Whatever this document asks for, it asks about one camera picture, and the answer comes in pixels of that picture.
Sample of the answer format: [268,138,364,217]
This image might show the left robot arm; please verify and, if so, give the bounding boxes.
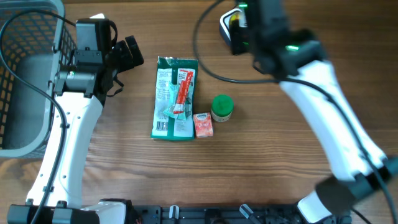
[7,18,144,223]

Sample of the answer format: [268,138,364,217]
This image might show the green lid jar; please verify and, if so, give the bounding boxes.
[211,95,234,122]

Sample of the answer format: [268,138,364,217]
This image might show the red toothpaste tube box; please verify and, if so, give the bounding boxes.
[173,69,194,114]

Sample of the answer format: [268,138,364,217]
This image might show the yellow oil bottle grey cap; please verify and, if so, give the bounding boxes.
[229,11,241,30]

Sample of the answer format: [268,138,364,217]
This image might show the green glove package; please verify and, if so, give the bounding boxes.
[150,57,198,141]

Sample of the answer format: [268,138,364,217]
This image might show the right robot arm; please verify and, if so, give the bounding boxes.
[238,1,397,223]

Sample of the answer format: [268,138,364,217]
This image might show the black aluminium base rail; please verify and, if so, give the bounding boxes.
[75,203,352,224]

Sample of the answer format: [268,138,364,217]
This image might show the red tissue pack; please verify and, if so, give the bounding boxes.
[193,113,214,138]

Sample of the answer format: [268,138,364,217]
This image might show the white barcode scanner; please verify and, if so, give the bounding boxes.
[219,6,248,49]

